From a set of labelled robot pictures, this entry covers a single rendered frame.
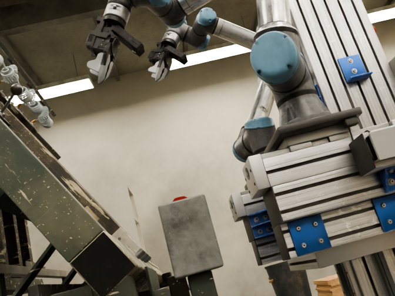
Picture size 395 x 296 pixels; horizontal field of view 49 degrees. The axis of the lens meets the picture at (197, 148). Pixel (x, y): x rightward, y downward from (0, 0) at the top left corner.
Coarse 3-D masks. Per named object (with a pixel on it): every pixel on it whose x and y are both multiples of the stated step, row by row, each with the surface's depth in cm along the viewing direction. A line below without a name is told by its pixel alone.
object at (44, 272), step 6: (0, 264) 188; (6, 264) 195; (0, 270) 187; (6, 270) 194; (12, 270) 200; (18, 270) 208; (24, 270) 216; (42, 270) 245; (48, 270) 256; (54, 270) 268; (60, 270) 282; (6, 276) 204; (12, 276) 210; (18, 276) 217; (24, 276) 224; (36, 276) 240; (42, 276) 249; (48, 276) 258; (54, 276) 269; (60, 276) 279
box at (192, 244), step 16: (160, 208) 105; (176, 208) 105; (192, 208) 105; (208, 208) 106; (176, 224) 104; (192, 224) 104; (208, 224) 104; (176, 240) 103; (192, 240) 103; (208, 240) 103; (176, 256) 102; (192, 256) 102; (208, 256) 102; (176, 272) 101; (192, 272) 101
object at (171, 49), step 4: (168, 48) 184; (172, 48) 183; (172, 52) 182; (176, 52) 181; (180, 52) 180; (172, 56) 185; (176, 56) 181; (180, 56) 179; (184, 56) 179; (180, 60) 180; (184, 60) 180; (184, 64) 181
